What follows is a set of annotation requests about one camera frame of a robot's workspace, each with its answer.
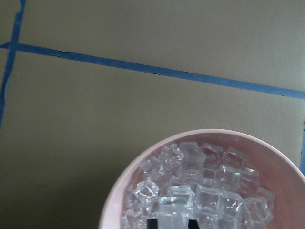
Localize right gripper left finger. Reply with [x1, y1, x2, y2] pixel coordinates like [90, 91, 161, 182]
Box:
[147, 219, 158, 229]

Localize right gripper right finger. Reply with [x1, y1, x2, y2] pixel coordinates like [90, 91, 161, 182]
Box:
[188, 219, 200, 229]

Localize clear ice cube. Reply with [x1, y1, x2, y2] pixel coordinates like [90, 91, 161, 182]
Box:
[157, 196, 189, 229]

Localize pile of clear ice cubes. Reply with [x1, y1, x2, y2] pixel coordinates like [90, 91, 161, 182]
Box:
[121, 142, 275, 229]

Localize pink bowl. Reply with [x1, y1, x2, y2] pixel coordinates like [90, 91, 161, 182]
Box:
[98, 129, 305, 229]

